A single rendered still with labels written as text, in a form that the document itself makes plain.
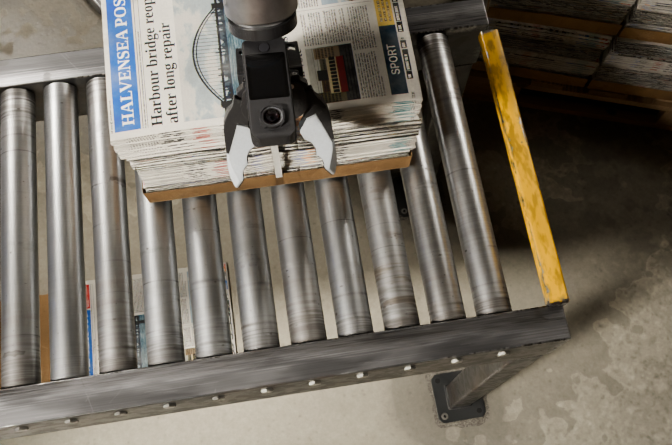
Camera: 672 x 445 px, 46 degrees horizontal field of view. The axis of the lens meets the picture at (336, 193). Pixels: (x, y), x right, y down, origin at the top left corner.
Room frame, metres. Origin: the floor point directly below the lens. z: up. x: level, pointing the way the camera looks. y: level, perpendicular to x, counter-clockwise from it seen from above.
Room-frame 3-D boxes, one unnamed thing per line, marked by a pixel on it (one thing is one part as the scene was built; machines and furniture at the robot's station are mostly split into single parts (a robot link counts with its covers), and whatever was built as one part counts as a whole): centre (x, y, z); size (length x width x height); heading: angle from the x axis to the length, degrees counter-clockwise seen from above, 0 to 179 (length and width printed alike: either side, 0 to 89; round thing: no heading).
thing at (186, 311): (0.37, 0.42, 0.00); 0.37 x 0.28 x 0.01; 100
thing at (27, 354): (0.35, 0.46, 0.77); 0.47 x 0.05 x 0.05; 10
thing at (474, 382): (0.22, -0.29, 0.34); 0.06 x 0.06 x 0.68; 10
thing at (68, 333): (0.36, 0.39, 0.77); 0.47 x 0.05 x 0.05; 10
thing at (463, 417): (0.22, -0.29, 0.01); 0.14 x 0.13 x 0.01; 10
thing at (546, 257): (0.46, -0.27, 0.81); 0.43 x 0.03 x 0.02; 10
